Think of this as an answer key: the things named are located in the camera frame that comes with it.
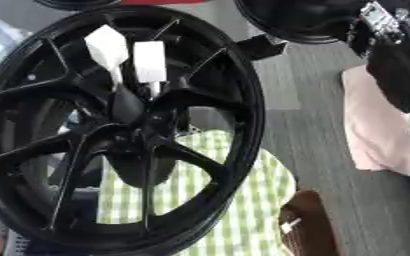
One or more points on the black stand bracket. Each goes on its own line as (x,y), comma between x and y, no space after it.
(264,46)

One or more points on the brown chair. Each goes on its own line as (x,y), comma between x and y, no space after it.
(307,226)

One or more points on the pink cloth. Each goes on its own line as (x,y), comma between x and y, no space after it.
(377,123)

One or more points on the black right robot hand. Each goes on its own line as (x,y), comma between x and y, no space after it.
(398,71)

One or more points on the black round tyre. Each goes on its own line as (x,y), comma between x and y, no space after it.
(299,20)
(77,3)

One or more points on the black spoked wheel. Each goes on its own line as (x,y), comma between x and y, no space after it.
(127,110)

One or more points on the white pin with square head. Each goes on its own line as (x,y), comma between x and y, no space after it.
(149,61)

